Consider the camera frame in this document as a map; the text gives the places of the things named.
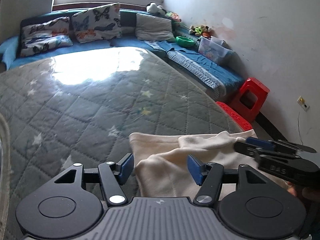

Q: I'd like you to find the butterfly pillow upright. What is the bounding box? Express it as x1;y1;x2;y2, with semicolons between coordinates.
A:
71;3;122;43

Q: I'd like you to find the green plastic bowl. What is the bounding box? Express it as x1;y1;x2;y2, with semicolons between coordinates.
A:
175;36;195;48

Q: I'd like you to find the colourful plush toys pile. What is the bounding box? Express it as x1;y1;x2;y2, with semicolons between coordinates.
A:
165;12;212;38

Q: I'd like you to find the red plastic stool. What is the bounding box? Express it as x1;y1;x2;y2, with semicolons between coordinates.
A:
216;101;253;131
228;77;270;123

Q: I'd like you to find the round black induction cooker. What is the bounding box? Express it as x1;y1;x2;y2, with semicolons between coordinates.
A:
1;114;11;239

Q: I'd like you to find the red plastic stool near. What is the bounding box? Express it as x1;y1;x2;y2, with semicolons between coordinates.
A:
216;101;253;131

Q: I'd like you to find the cream knit garment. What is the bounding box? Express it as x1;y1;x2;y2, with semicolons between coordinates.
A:
128;129;291;198

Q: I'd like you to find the butterfly pillow left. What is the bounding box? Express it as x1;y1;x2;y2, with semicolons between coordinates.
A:
20;17;73;57

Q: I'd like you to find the clear plastic storage box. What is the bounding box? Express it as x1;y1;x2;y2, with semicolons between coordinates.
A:
198;37;234;66

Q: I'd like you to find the grey cushion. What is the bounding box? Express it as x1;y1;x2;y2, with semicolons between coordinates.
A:
135;14;175;42

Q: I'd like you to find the white wall socket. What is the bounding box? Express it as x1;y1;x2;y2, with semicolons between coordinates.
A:
297;96;310;112

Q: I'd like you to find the white plush toy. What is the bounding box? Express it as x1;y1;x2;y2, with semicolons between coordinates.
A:
146;3;167;16

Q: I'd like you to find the blue sectional sofa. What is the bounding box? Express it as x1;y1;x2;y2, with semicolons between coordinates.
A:
1;9;244;99

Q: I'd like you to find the red plastic stool far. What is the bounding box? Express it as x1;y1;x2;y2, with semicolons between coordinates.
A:
228;77;270;123

